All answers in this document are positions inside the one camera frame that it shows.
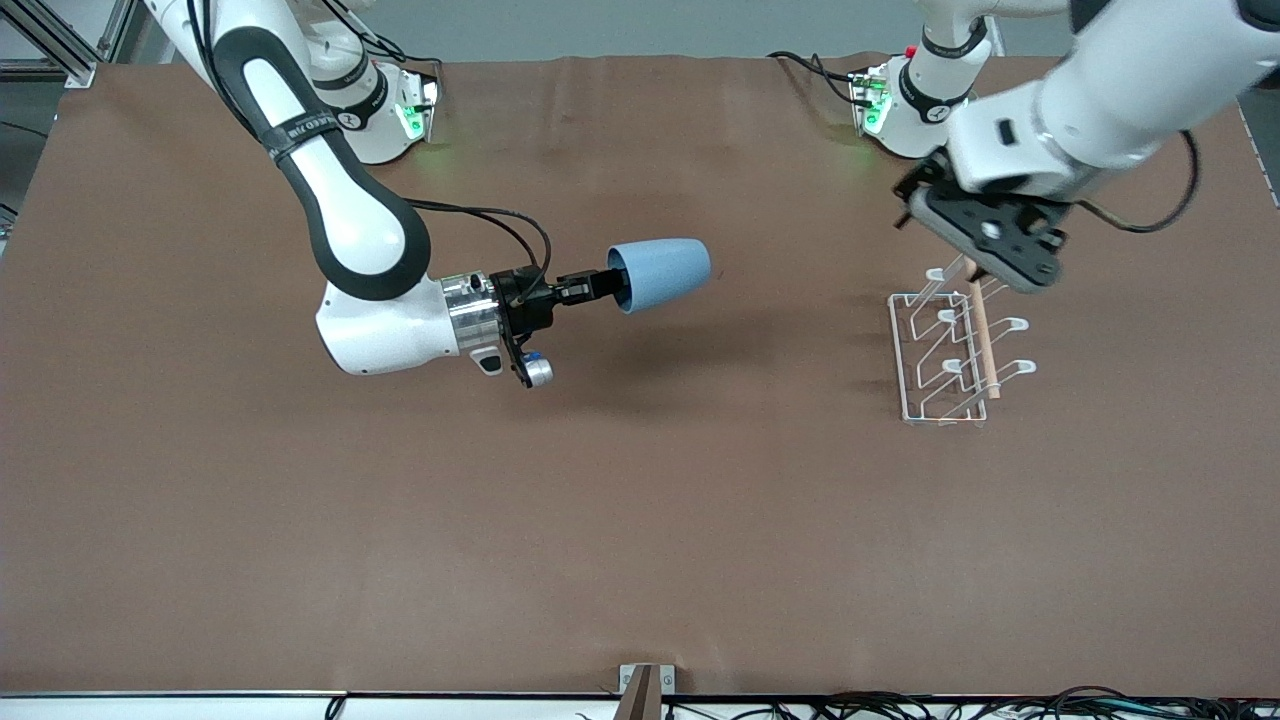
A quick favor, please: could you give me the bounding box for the blue plastic cup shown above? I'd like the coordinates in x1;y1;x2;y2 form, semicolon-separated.
606;238;713;315

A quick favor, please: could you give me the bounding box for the white wire cup holder rack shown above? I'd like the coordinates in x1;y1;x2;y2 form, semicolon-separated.
888;255;1038;428

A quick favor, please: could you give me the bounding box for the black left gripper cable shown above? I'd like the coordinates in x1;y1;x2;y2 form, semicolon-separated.
1075;130;1200;235

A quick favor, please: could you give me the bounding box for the black right arm base cable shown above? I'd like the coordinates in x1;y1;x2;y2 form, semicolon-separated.
340;30;442;86

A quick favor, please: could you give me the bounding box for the aluminium frame post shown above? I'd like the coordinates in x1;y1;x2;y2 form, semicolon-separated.
0;0;136;89

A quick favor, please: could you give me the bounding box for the black arm base cable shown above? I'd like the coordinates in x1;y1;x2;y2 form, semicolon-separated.
340;30;442;86
767;50;863;107

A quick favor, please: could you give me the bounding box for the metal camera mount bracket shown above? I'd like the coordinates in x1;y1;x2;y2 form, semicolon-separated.
618;663;677;720

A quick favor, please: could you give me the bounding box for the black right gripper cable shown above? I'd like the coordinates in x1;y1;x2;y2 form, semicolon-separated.
405;198;554;293

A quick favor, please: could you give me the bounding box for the black left arm base cable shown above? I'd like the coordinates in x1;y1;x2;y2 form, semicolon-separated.
767;50;863;107

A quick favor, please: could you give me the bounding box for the brown table cover sheet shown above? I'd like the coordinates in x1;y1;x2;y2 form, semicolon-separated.
0;52;1280;698

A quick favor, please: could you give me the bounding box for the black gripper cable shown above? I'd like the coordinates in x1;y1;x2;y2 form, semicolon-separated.
405;198;554;293
1075;130;1200;235

